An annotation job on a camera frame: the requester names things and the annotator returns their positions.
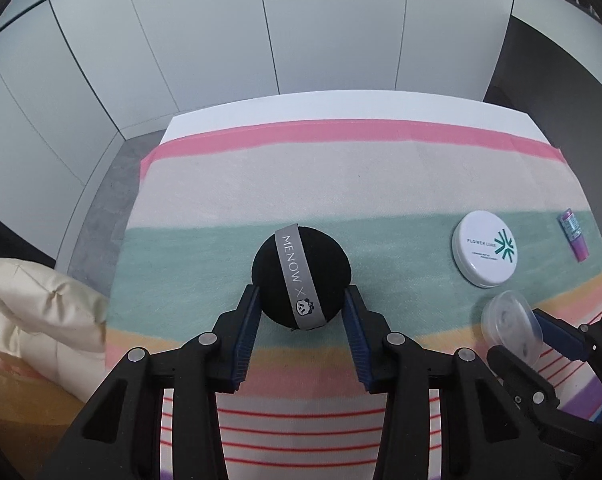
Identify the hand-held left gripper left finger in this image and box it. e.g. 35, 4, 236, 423
73, 284, 262, 480

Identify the small purple tube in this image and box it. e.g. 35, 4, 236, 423
556, 208, 588, 262

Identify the black round powder puff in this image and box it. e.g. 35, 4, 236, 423
251, 222, 353, 332

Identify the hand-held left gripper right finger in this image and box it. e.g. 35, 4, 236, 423
342, 284, 547, 480

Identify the brown cardboard box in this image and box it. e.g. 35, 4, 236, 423
0, 345, 86, 461

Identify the striped colourful cloth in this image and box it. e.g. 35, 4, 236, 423
103, 119, 602, 480

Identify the clear plastic lid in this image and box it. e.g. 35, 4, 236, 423
481, 290, 542, 368

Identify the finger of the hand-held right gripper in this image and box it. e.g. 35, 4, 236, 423
486, 344, 563, 413
531, 308, 602, 362

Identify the cream cushion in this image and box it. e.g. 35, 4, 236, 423
0, 255, 109, 403

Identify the white round compact case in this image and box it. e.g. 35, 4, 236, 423
451, 210, 519, 289

